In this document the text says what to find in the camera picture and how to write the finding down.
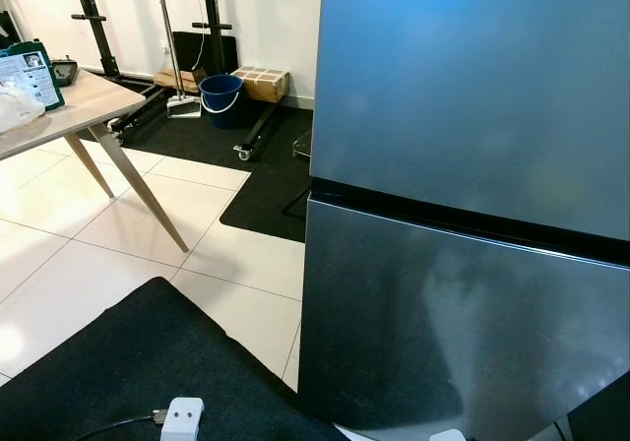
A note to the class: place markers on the green white printed pouch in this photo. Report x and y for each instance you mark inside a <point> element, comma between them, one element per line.
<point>30,72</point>

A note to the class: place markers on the grey steel fridge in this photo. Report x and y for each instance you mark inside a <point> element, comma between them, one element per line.
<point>472,87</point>

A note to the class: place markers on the grey fridge lower door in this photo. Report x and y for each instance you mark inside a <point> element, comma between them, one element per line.
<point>443,313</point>

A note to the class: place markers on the black floor mat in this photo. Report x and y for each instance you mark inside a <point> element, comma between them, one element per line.
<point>148,372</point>
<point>266,200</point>

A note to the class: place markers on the brown cardboard box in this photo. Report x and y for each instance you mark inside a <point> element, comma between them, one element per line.
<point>261,85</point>

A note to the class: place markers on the blue plastic bucket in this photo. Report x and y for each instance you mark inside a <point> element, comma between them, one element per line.
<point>221,106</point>

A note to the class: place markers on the white broom with stick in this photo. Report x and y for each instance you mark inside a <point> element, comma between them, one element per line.
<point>184,106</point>

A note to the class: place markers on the black square case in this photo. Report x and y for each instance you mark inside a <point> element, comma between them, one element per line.
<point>197,52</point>

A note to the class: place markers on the small flat cardboard box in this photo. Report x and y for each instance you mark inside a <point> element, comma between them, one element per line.
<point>165,80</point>

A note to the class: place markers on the light wooden table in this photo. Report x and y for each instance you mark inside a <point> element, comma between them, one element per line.
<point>79,106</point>

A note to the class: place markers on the white plastic bag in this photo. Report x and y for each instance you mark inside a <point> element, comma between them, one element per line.
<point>15,111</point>

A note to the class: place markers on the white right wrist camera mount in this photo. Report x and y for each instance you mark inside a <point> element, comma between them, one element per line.
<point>448,435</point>

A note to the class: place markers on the black metal gantry frame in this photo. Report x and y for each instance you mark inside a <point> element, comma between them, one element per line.
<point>91,16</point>

